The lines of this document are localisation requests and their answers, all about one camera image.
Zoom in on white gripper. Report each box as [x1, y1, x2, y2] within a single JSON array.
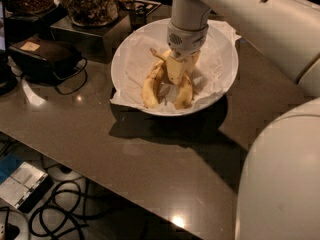
[[166, 21, 209, 85]]

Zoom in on yellow banana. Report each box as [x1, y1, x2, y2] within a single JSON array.
[[141, 61, 166, 109], [150, 48, 193, 110]]

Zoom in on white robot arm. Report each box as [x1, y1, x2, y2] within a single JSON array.
[[170, 0, 320, 240]]

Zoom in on white bowl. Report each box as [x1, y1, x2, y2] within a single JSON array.
[[110, 18, 240, 117]]

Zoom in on white paper napkin liner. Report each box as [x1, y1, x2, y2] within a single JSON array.
[[109, 18, 242, 114]]

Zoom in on dark tray with items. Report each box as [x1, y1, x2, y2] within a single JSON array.
[[120, 0, 161, 17]]

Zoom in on dark metal jar stand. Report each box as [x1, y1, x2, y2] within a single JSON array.
[[51, 11, 131, 63]]

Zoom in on glass jar of granola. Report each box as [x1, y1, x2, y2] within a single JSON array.
[[62, 0, 119, 27]]

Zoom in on black pouch with label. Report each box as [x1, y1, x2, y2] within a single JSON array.
[[9, 36, 84, 85]]

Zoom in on grey box on floor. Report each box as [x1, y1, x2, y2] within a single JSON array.
[[0, 162, 53, 213]]

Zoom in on black cable on table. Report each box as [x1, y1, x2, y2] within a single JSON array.
[[49, 57, 89, 96]]

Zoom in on black cable on floor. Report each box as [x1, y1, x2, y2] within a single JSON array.
[[28, 179, 111, 240]]

